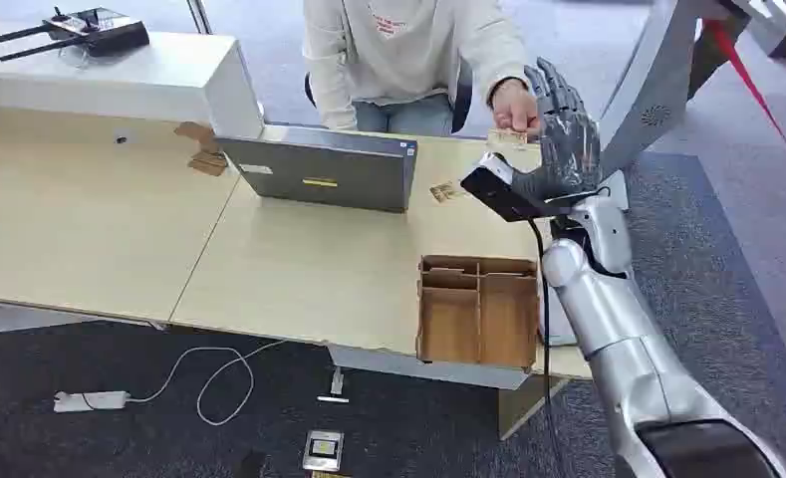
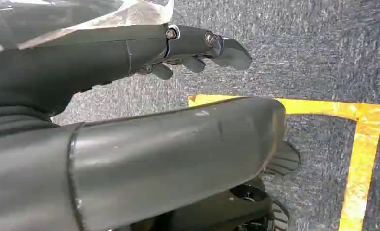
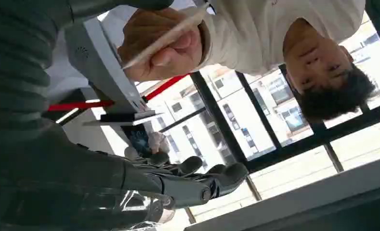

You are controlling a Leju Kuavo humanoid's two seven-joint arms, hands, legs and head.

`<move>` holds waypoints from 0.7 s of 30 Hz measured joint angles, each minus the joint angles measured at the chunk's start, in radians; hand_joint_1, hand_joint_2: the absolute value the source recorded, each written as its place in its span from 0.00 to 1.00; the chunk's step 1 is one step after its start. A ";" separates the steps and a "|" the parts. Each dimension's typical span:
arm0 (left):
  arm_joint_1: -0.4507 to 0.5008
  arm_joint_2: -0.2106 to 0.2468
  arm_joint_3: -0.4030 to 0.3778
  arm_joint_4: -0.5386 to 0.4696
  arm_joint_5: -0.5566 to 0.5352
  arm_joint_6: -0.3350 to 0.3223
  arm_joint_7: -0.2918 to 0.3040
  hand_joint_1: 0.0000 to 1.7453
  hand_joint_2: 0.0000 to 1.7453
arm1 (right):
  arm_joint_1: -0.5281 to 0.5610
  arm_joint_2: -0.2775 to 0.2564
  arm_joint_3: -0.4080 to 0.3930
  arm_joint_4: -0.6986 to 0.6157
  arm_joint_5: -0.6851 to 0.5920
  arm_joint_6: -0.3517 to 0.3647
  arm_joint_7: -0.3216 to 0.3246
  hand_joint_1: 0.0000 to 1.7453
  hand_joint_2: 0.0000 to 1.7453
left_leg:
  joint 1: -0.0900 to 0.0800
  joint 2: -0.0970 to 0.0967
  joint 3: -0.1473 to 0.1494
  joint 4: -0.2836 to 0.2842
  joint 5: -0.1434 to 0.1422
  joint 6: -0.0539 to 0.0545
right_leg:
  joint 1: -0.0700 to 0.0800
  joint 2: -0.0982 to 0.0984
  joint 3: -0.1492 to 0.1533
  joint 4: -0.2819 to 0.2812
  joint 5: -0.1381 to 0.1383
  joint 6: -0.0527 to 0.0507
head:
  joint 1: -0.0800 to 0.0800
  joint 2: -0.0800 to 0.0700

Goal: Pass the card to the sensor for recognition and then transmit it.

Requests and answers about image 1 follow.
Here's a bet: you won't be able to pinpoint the white desk bracket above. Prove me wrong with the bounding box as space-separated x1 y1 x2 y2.
316 365 352 404

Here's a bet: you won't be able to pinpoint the grey curved stand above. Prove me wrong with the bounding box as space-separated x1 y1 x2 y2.
597 0 751 176

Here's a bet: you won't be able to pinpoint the white cabinet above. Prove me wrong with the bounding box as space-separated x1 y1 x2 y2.
0 19 265 139

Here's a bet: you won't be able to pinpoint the metal pole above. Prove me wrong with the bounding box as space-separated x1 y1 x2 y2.
186 0 213 36

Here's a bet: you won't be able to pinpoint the white pad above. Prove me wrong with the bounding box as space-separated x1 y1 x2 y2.
540 306 580 348

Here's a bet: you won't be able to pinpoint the person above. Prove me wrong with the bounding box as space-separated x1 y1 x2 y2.
302 0 542 136

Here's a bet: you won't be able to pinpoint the white power cable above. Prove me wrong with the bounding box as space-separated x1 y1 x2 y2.
128 340 288 427

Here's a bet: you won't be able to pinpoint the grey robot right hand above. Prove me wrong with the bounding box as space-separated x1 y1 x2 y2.
511 58 603 204

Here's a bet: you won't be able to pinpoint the grey laptop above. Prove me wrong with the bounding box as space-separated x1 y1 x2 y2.
215 124 418 214

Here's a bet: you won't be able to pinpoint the white power adapter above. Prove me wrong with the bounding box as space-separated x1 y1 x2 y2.
54 390 131 413

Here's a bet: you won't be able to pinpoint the black remote controller with antennas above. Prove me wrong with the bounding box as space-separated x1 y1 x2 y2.
0 6 150 63

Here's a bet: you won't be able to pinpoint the wooden card box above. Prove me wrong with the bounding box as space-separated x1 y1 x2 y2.
415 255 541 368

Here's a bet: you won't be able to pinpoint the black office chair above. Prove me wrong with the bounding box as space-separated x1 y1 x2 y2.
304 59 473 134

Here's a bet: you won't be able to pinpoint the person's left hand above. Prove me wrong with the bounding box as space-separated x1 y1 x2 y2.
489 78 542 137

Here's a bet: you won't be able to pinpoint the wooden desk leg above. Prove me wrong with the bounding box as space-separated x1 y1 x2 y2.
497 374 570 441

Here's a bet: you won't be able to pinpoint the grey platform base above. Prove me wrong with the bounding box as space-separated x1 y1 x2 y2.
738 0 786 60

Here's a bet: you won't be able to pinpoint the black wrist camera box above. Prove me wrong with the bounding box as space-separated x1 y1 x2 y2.
460 152 566 224

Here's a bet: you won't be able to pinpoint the brown cardboard pieces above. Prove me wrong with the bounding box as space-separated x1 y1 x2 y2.
172 120 229 177

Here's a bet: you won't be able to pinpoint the red barrier belt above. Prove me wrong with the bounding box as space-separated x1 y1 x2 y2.
704 19 786 187

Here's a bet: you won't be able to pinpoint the silver floor socket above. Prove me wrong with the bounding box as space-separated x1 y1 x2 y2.
302 429 345 473

